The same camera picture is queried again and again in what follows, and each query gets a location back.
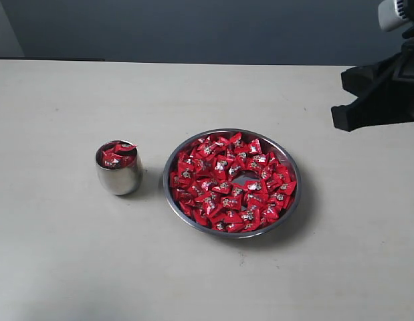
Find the red candy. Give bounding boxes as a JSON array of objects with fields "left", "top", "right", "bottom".
[{"left": 98, "top": 140, "right": 138, "bottom": 170}]

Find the stainless steel cup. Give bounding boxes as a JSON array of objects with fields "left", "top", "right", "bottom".
[{"left": 95, "top": 140, "right": 144, "bottom": 196}]

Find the stainless steel bowl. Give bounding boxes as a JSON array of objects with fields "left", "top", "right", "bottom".
[{"left": 163, "top": 128, "right": 301, "bottom": 239}]

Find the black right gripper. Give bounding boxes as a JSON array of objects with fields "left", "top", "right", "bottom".
[{"left": 331, "top": 38, "right": 414, "bottom": 131}]

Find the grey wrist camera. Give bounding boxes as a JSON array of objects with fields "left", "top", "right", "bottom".
[{"left": 377, "top": 0, "right": 414, "bottom": 32}]

